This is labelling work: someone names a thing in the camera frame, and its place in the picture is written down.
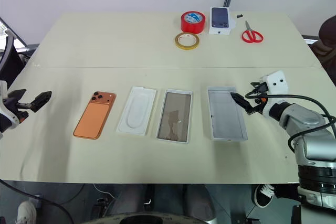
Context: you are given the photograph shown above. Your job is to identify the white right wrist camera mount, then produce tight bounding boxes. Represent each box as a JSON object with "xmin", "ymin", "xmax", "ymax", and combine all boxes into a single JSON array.
[{"xmin": 259, "ymin": 70, "xmax": 289, "ymax": 97}]

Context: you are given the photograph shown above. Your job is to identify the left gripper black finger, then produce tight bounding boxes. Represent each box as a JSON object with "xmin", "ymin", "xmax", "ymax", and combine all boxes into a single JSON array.
[
  {"xmin": 7, "ymin": 89, "xmax": 27, "ymax": 102},
  {"xmin": 29, "ymin": 90, "xmax": 53, "ymax": 113}
]

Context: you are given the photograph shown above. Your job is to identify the white box with phone print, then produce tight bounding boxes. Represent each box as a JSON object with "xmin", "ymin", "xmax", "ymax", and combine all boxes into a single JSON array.
[{"xmin": 208, "ymin": 6, "xmax": 232, "ymax": 36}]

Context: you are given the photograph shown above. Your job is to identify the yellow tape roll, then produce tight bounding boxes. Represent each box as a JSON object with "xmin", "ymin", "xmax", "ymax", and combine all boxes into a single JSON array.
[{"xmin": 174, "ymin": 32, "xmax": 201, "ymax": 51}]

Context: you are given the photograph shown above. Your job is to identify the black and white sneaker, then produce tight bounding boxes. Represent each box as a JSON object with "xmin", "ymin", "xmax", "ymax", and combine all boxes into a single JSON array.
[{"xmin": 253, "ymin": 183, "xmax": 276, "ymax": 208}]

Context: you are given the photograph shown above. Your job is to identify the phone box lid grey inside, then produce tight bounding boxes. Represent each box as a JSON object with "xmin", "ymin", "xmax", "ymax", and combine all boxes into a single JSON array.
[{"xmin": 207, "ymin": 86, "xmax": 249, "ymax": 142}]

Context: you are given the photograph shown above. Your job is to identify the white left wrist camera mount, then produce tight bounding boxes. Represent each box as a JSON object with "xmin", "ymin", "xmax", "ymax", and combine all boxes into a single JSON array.
[{"xmin": 0, "ymin": 80, "xmax": 19, "ymax": 131}]

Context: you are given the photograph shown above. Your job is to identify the white box with brown insert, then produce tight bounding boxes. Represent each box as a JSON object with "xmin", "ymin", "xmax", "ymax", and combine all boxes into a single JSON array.
[{"xmin": 155, "ymin": 89, "xmax": 193, "ymax": 145}]

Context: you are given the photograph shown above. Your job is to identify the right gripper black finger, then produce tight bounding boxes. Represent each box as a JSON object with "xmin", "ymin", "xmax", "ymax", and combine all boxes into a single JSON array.
[
  {"xmin": 230, "ymin": 92, "xmax": 254, "ymax": 112},
  {"xmin": 250, "ymin": 81, "xmax": 265, "ymax": 92}
]

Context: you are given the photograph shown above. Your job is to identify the person in dark clothing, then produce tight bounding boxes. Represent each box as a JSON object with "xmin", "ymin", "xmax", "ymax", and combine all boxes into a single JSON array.
[{"xmin": 308, "ymin": 15, "xmax": 336, "ymax": 86}]

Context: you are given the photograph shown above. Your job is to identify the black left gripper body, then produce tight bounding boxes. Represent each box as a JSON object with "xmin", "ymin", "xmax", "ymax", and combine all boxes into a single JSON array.
[{"xmin": 3, "ymin": 95, "xmax": 36, "ymax": 124}]

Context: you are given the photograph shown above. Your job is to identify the white floor cable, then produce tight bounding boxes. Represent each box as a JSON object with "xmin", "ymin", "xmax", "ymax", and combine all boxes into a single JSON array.
[{"xmin": 93, "ymin": 183, "xmax": 117, "ymax": 200}]

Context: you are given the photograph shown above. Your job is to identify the white moulded insert tray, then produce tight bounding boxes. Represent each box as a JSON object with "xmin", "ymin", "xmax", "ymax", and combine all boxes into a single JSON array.
[{"xmin": 116, "ymin": 86, "xmax": 158, "ymax": 137}]

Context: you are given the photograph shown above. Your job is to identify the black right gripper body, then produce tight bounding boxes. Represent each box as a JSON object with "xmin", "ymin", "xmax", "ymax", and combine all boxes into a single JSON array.
[{"xmin": 246, "ymin": 89, "xmax": 269, "ymax": 116}]

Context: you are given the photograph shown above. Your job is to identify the black floor cable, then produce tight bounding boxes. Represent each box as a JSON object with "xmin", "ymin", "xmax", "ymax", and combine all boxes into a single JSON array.
[{"xmin": 0, "ymin": 178, "xmax": 75, "ymax": 224}]

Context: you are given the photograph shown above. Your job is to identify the red handled scissors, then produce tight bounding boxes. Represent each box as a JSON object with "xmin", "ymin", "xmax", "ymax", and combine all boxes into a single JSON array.
[{"xmin": 241, "ymin": 20, "xmax": 264, "ymax": 44}]

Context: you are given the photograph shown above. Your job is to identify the red tape roll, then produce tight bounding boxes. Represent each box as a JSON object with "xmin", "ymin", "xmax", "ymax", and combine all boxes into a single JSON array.
[{"xmin": 180, "ymin": 10, "xmax": 206, "ymax": 35}]

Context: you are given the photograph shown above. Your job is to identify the orange smartphone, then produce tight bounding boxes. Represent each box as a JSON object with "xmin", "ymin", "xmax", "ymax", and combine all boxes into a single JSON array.
[{"xmin": 72, "ymin": 90, "xmax": 118, "ymax": 140}]

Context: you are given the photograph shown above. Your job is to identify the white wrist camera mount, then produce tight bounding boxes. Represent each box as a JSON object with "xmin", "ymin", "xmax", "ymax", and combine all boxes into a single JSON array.
[
  {"xmin": 0, "ymin": 80, "xmax": 19, "ymax": 131},
  {"xmin": 259, "ymin": 70, "xmax": 289, "ymax": 97}
]

